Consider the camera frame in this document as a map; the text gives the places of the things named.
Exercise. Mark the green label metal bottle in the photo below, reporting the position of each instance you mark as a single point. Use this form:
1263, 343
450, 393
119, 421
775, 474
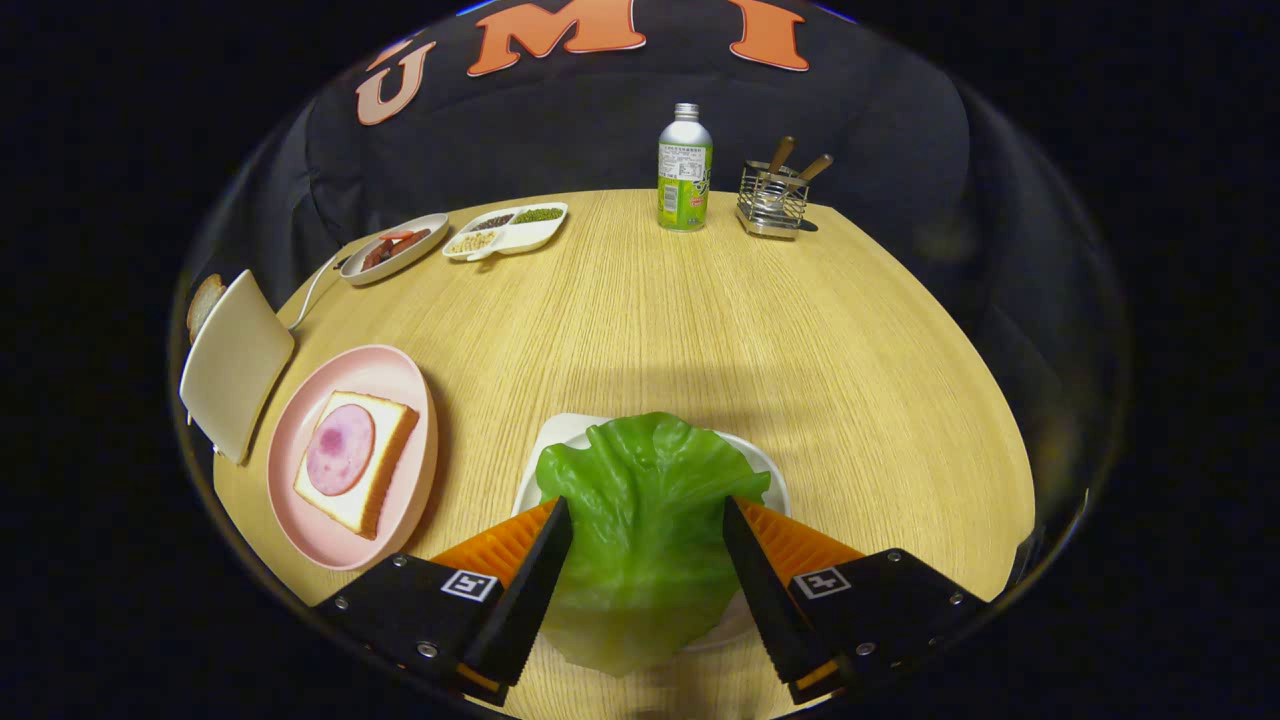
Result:
685, 180

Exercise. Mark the white oblong plate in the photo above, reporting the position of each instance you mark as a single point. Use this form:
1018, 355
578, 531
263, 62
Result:
565, 430

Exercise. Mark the grey round plate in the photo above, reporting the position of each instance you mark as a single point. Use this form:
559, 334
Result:
432, 225

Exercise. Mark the white toaster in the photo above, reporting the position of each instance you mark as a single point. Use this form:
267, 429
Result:
235, 365

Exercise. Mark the brown toast slice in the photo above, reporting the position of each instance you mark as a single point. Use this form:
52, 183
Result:
203, 300

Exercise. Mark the black backdrop cloth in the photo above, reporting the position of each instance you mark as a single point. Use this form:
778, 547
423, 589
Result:
600, 130

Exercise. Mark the pink ham slice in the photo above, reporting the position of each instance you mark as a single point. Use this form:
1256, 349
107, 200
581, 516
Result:
340, 450

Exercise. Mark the white divided dish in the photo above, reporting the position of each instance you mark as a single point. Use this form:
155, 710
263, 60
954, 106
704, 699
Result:
525, 238

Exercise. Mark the pink plate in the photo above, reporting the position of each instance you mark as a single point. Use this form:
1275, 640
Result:
390, 365

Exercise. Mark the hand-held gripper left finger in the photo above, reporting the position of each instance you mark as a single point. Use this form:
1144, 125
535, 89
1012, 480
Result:
535, 590

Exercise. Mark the dark red beans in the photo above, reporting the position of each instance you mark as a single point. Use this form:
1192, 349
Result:
492, 221

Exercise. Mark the yellow soybeans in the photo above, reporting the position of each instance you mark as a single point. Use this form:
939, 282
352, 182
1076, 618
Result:
473, 241

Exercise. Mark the brown meat piece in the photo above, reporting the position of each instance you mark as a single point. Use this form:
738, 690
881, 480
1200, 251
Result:
410, 242
378, 257

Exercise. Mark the green lettuce leaf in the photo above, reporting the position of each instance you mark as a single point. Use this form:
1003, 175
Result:
650, 520

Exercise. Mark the green mung beans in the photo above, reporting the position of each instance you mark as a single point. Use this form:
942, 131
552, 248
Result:
538, 214

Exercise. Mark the white bread slice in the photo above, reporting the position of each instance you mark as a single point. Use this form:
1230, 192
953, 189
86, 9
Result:
335, 503

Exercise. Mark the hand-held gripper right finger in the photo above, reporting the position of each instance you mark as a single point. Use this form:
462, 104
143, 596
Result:
765, 590

